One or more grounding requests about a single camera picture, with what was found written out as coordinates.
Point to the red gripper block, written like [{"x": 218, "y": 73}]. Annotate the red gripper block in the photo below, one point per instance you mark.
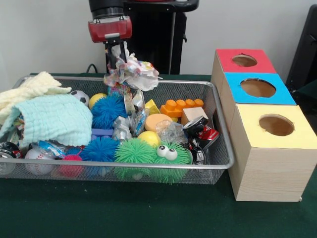
[{"x": 110, "y": 29}]

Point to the colourful printed packet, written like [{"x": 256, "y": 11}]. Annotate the colourful printed packet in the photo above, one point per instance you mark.
[{"x": 136, "y": 72}]

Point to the mint green muslin cloth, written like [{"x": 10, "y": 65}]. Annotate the mint green muslin cloth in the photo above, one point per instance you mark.
[{"x": 54, "y": 119}]

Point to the cream yellow muslin cloth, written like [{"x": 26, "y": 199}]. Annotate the cream yellow muslin cloth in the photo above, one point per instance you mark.
[{"x": 29, "y": 91}]

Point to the shallow clear mesh bin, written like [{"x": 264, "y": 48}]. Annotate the shallow clear mesh bin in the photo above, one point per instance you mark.
[{"x": 221, "y": 153}]

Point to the wooden box with three holes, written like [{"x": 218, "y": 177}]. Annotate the wooden box with three holes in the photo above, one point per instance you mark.
[{"x": 272, "y": 163}]

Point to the blue spiky ball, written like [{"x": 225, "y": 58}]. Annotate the blue spiky ball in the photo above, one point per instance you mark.
[
  {"x": 109, "y": 111},
  {"x": 100, "y": 148}
]

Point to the round orange disc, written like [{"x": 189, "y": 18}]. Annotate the round orange disc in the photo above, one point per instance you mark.
[{"x": 157, "y": 121}]

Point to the orange toy building blocks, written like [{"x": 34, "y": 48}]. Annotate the orange toy building blocks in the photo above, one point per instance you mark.
[{"x": 181, "y": 107}]

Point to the green spiky ball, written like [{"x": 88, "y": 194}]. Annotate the green spiky ball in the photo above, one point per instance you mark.
[{"x": 133, "y": 150}]

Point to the small wooden cube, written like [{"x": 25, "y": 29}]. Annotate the small wooden cube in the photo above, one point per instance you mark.
[{"x": 194, "y": 115}]

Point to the crushed red soda can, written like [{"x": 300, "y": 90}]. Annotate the crushed red soda can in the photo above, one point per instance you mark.
[{"x": 202, "y": 133}]

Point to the green furry googly-eyed toy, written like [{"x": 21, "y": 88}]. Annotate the green furry googly-eyed toy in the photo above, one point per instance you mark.
[{"x": 171, "y": 163}]

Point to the dark green table cloth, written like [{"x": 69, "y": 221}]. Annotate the dark green table cloth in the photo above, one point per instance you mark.
[{"x": 124, "y": 213}]

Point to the black upright panel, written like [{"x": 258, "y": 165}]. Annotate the black upright panel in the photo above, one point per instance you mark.
[{"x": 304, "y": 44}]

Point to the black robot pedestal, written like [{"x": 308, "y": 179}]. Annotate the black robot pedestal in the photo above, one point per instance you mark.
[{"x": 153, "y": 39}]

